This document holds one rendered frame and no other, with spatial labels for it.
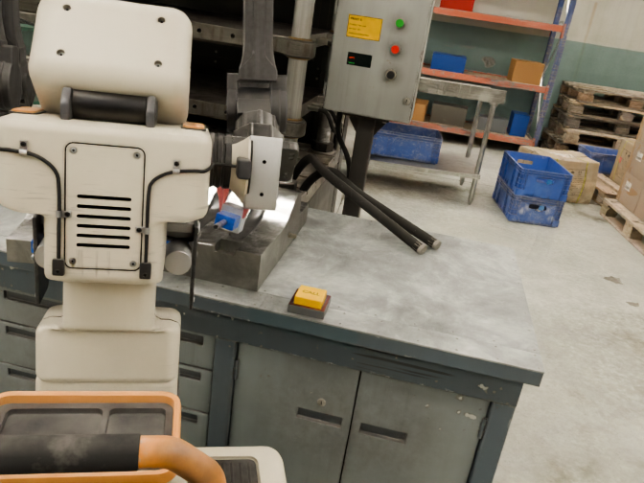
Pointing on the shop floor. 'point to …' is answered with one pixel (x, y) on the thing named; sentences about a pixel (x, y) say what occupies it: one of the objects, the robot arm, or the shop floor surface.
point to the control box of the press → (374, 73)
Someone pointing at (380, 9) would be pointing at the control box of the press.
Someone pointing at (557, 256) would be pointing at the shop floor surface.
